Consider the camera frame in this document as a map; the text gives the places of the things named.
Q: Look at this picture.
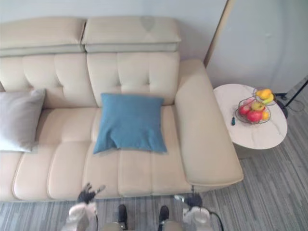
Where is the round white marble side table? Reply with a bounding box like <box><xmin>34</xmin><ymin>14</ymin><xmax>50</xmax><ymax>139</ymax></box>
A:
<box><xmin>213</xmin><ymin>83</ymin><xmax>288</xmax><ymax>158</ymax></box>

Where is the black floor lamp stand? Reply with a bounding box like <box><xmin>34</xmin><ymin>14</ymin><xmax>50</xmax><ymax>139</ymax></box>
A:
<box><xmin>272</xmin><ymin>78</ymin><xmax>308</xmax><ymax>119</ymax></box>

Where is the red apple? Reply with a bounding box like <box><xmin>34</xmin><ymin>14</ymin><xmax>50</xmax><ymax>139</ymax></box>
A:
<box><xmin>238</xmin><ymin>105</ymin><xmax>251</xmax><ymax>116</ymax></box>
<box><xmin>247</xmin><ymin>110</ymin><xmax>263</xmax><ymax>123</ymax></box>

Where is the beige wall trim strip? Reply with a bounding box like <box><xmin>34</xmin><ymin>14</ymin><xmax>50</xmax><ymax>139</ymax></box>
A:
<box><xmin>203</xmin><ymin>0</ymin><xmax>236</xmax><ymax>70</ymax></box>

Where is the yellow mango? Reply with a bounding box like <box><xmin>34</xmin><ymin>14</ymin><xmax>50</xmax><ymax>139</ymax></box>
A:
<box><xmin>256</xmin><ymin>89</ymin><xmax>273</xmax><ymax>101</ymax></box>

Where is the grey square cushion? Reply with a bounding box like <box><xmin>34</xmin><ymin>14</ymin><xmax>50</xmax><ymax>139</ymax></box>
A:
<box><xmin>0</xmin><ymin>88</ymin><xmax>47</xmax><ymax>153</ymax></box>

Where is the blue square cushion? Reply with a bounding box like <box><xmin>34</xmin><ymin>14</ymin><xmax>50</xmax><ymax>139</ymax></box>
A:
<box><xmin>93</xmin><ymin>93</ymin><xmax>168</xmax><ymax>154</ymax></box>

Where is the robot left leg and foot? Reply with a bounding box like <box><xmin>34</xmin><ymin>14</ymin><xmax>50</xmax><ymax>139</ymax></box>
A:
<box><xmin>102</xmin><ymin>204</ymin><xmax>128</xmax><ymax>231</ymax></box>

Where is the black power cable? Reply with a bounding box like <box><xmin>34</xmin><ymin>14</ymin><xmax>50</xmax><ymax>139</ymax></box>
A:
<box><xmin>208</xmin><ymin>211</ymin><xmax>223</xmax><ymax>231</ymax></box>

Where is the black wire fruit basket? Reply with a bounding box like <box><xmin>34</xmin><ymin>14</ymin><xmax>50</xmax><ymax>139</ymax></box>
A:
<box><xmin>234</xmin><ymin>87</ymin><xmax>277</xmax><ymax>125</ymax></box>

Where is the beige leather sofa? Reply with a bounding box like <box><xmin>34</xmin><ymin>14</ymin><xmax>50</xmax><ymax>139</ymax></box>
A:
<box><xmin>0</xmin><ymin>16</ymin><xmax>244</xmax><ymax>202</ymax></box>

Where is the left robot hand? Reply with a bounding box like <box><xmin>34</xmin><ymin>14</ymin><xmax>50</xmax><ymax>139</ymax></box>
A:
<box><xmin>77</xmin><ymin>182</ymin><xmax>106</xmax><ymax>205</ymax></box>

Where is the yellow green apple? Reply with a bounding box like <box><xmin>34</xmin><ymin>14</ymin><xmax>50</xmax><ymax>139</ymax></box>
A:
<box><xmin>251</xmin><ymin>101</ymin><xmax>265</xmax><ymax>112</ymax></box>

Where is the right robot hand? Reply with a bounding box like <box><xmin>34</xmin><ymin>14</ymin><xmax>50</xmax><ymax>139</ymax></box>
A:
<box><xmin>174</xmin><ymin>192</ymin><xmax>202</xmax><ymax>207</ymax></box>

